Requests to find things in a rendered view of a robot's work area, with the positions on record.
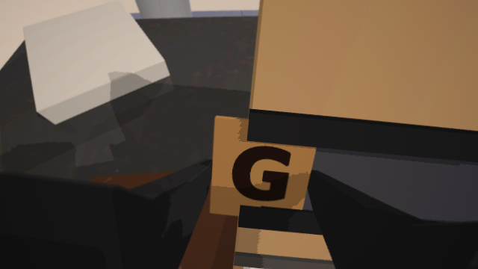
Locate tan letter tile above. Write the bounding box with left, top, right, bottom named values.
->
left=210, top=116, right=316, bottom=216

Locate white flat box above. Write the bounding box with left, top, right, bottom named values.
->
left=23, top=0, right=170, bottom=124

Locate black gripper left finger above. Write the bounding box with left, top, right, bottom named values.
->
left=0, top=159, right=212, bottom=269

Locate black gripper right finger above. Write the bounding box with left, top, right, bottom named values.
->
left=307, top=170, right=478, bottom=269

